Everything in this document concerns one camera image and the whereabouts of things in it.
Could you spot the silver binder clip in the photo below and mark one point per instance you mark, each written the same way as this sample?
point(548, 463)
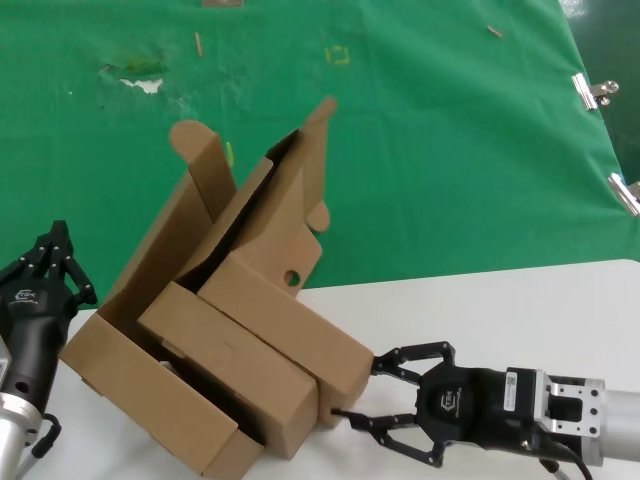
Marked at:
point(587, 91)
point(625, 192)

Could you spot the green table cloth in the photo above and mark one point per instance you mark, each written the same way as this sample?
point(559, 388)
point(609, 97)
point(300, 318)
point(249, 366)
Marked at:
point(450, 150)

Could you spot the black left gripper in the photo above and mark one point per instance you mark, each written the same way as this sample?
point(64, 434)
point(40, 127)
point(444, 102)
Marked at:
point(30, 340)

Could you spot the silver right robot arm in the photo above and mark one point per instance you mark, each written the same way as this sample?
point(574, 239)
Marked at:
point(620, 425)

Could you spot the cardboard box with small-holed lid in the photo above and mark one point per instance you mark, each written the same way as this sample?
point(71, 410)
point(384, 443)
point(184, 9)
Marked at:
point(240, 360)

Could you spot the small wooden stick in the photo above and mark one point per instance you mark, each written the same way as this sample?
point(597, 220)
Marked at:
point(199, 45)

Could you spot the cardboard box with round-holed lid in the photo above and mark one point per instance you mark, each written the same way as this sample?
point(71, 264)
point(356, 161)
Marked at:
point(300, 330)

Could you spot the brown tape scrap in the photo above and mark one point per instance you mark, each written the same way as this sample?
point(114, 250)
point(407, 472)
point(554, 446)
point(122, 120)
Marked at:
point(495, 31)

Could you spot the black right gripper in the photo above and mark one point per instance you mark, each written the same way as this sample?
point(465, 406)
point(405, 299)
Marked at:
point(470, 407)

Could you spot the large open cardboard box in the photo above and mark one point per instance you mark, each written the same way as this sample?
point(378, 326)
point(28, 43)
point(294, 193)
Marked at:
point(150, 390)

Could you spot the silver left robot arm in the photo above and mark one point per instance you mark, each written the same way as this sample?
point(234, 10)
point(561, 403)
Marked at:
point(15, 432)

